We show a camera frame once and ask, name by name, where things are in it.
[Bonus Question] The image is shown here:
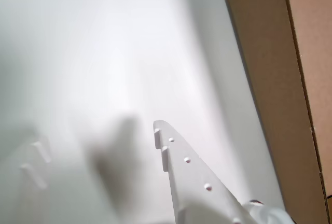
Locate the brown cardboard box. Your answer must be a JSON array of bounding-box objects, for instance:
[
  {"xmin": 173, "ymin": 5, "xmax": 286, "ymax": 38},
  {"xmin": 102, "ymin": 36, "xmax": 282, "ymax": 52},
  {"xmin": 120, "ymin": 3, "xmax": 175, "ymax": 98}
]
[{"xmin": 224, "ymin": 0, "xmax": 332, "ymax": 224}]

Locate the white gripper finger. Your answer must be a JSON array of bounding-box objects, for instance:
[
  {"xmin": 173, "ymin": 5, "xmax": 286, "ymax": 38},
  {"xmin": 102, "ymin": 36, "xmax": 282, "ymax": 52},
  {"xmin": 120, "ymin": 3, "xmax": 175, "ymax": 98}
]
[
  {"xmin": 153, "ymin": 120, "xmax": 257, "ymax": 224},
  {"xmin": 0, "ymin": 128, "xmax": 86, "ymax": 224}
]

